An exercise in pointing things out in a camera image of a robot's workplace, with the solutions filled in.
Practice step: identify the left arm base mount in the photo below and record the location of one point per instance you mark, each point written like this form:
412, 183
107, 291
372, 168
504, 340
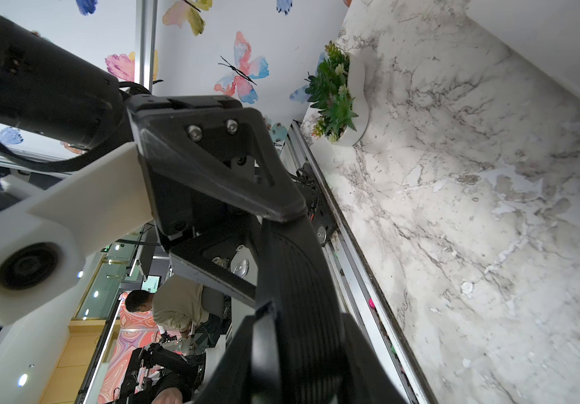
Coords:
319, 212

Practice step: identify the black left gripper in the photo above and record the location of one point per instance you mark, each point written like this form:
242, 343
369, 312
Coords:
226, 209

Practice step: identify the silver open laptop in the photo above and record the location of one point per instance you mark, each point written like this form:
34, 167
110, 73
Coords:
546, 33

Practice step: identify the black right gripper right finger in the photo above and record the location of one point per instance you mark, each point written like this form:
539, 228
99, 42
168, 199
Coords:
364, 379

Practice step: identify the black wireless mouse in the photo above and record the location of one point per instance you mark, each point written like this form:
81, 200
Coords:
297, 350

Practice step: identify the person in beige shirt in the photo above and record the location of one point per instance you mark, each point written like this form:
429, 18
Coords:
177, 305

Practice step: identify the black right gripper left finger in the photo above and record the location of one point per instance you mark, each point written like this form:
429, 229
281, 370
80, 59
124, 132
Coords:
243, 373

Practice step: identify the aluminium front rail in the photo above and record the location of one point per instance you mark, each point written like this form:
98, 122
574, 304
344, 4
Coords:
359, 291

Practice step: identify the green plant near left arm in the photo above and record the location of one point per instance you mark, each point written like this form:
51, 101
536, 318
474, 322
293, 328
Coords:
336, 93

